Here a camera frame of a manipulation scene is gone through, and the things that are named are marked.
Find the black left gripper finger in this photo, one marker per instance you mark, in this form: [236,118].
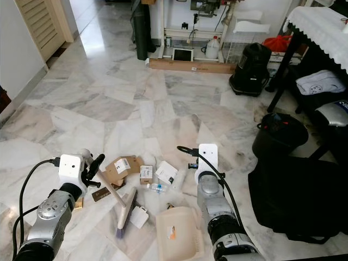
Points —
[95,166]

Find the cream hand brush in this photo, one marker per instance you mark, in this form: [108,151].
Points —
[128,212]

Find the cream plastic dustpan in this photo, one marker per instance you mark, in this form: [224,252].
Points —
[174,234]

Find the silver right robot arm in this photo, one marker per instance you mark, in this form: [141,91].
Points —
[220,217]

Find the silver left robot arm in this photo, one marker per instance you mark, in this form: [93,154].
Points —
[51,217]

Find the white plastic packet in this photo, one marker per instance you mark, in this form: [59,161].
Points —
[179,178]

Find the small yellow box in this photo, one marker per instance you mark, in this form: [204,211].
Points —
[79,203]

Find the brown labelled cardboard box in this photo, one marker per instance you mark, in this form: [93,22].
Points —
[119,168]

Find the flat white labelled box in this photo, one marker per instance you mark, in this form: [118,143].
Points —
[166,171]

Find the small clear plastic bottle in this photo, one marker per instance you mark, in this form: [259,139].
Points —
[156,188]

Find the small white brown box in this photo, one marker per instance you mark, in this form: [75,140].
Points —
[145,173]

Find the black round bin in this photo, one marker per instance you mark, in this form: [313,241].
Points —
[280,133]

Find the long flat cardboard box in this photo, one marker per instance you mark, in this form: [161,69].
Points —
[190,66]

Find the white framed tablet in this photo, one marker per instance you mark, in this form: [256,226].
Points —
[182,54]

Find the black vacuum cleaner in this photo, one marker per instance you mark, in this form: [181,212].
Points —
[250,68]

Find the dark wooden step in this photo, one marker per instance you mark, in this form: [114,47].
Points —
[4,100]

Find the large black bag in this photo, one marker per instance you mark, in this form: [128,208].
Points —
[299,196]

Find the white plastic jug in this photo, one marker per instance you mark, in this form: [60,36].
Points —
[212,50]

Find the white sewing table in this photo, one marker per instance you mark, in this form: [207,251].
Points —
[174,22]

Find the black rolled mat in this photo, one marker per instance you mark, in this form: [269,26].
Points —
[140,30]

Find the red plastic bag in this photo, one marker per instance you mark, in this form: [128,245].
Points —
[277,42]

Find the white blue cloth bundle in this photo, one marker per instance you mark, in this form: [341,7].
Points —
[321,82]

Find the wooden louvre door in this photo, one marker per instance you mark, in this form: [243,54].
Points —
[43,22]

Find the grey green sewing machine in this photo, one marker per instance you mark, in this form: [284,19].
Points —
[204,6]

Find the white lace tablecloth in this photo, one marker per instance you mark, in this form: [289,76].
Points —
[321,27]

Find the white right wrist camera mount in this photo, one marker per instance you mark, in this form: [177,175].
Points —
[207,160]

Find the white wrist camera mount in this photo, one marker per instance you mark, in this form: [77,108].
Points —
[72,171]
[207,160]

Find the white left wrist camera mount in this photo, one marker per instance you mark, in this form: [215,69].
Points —
[72,171]

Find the black table frame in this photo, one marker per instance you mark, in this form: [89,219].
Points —
[283,76]

